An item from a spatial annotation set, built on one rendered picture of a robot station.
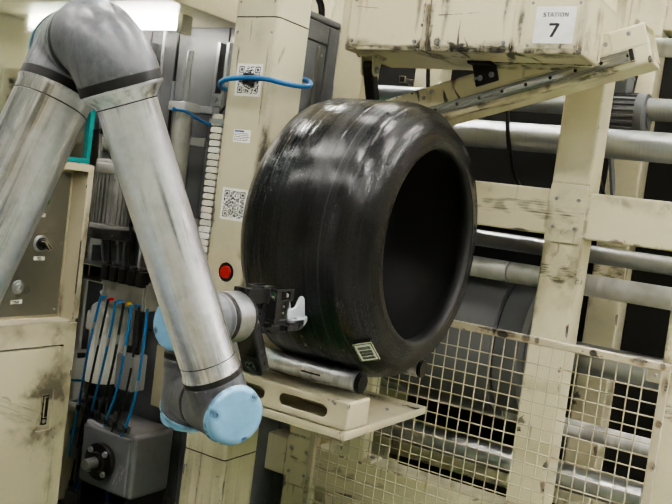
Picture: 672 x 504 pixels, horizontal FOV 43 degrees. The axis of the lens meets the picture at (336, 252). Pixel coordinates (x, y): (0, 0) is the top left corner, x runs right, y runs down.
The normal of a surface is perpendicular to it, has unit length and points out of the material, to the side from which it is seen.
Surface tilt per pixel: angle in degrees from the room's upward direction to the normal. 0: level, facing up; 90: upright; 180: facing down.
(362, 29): 90
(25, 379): 90
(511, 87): 90
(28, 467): 90
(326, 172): 66
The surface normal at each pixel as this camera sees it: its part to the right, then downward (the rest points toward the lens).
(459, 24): -0.53, -0.01
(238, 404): 0.54, 0.14
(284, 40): 0.84, 0.15
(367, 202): 0.22, -0.11
